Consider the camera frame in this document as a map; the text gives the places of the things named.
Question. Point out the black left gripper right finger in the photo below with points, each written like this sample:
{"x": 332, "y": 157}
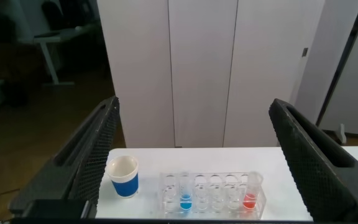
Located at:
{"x": 322, "y": 174}

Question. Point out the metal partition hinge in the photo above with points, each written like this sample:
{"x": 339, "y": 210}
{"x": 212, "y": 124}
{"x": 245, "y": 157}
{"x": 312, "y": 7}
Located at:
{"x": 304, "y": 52}

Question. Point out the test tube with blue liquid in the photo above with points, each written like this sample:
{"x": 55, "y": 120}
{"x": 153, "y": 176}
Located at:
{"x": 186, "y": 203}

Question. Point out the clear acrylic test tube rack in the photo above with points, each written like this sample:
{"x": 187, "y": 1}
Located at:
{"x": 213, "y": 202}

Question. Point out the test tube with red liquid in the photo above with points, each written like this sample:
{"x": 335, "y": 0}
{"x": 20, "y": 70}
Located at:
{"x": 250, "y": 202}

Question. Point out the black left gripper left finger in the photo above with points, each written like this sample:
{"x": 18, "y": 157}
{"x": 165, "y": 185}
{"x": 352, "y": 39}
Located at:
{"x": 73, "y": 174}

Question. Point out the black backpack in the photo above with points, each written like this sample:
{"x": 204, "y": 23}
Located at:
{"x": 53, "y": 15}

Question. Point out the white standing desk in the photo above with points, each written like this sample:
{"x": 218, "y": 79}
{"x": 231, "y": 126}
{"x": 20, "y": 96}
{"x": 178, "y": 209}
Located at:
{"x": 47, "y": 56}

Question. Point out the blue and white paper cup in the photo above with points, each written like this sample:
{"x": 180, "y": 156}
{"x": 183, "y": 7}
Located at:
{"x": 124, "y": 186}

